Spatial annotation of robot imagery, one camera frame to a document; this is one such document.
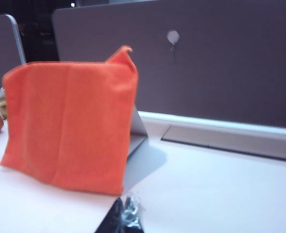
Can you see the wide grey-brown desk partition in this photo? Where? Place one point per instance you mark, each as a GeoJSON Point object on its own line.
{"type": "Point", "coordinates": [230, 72]}

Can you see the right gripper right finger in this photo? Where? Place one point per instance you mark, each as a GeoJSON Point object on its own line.
{"type": "Point", "coordinates": [136, 225]}

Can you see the orange microfibre cloth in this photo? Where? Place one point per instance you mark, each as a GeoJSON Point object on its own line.
{"type": "Point", "coordinates": [67, 121]}

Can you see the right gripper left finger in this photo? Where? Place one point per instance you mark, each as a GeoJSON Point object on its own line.
{"type": "Point", "coordinates": [113, 221]}

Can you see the white hexagonal adhesive hook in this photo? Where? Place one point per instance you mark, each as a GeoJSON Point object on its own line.
{"type": "Point", "coordinates": [173, 36]}

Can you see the rectangular standing mirror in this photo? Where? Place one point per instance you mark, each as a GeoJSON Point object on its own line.
{"type": "Point", "coordinates": [138, 132]}

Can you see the white tissue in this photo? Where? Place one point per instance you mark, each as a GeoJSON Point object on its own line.
{"type": "Point", "coordinates": [0, 94]}

